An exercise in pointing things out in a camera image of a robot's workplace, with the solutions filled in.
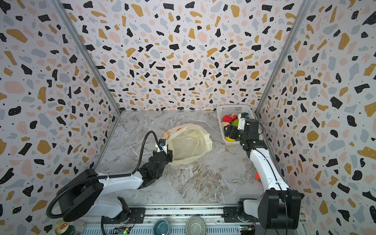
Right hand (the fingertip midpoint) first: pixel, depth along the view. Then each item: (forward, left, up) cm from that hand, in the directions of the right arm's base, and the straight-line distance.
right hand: (229, 125), depth 82 cm
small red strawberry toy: (+24, -10, -20) cm, 33 cm away
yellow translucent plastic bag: (+3, +24, -25) cm, 35 cm away
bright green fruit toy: (+17, -10, -18) cm, 27 cm away
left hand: (-8, +34, -7) cm, 36 cm away
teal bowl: (-46, +35, -22) cm, 62 cm away
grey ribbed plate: (-45, +18, -23) cm, 54 cm away
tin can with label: (-48, +73, -11) cm, 88 cm away
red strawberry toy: (+21, -4, -18) cm, 28 cm away
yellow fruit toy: (+2, -3, -17) cm, 18 cm away
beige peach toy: (+16, -1, -18) cm, 24 cm away
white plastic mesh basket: (+28, -1, -17) cm, 33 cm away
